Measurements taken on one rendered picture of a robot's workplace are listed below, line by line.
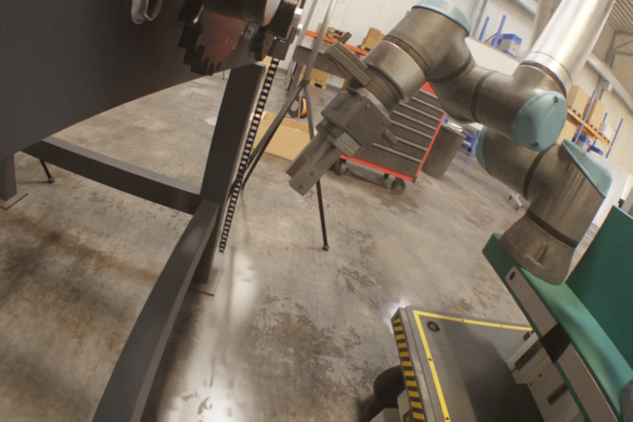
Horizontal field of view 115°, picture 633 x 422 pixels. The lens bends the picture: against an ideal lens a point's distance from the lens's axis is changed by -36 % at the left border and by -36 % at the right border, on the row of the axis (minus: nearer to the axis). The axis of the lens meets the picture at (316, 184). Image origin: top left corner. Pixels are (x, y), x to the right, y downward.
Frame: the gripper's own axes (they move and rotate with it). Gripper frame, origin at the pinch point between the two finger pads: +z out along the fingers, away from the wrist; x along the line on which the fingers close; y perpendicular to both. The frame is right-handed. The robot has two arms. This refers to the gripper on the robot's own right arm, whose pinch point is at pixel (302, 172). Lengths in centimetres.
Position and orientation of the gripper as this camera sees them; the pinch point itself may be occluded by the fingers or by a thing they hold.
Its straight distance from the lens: 45.5
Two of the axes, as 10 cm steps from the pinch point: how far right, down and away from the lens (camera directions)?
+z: -6.7, 7.3, 1.3
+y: 7.2, 5.9, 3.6
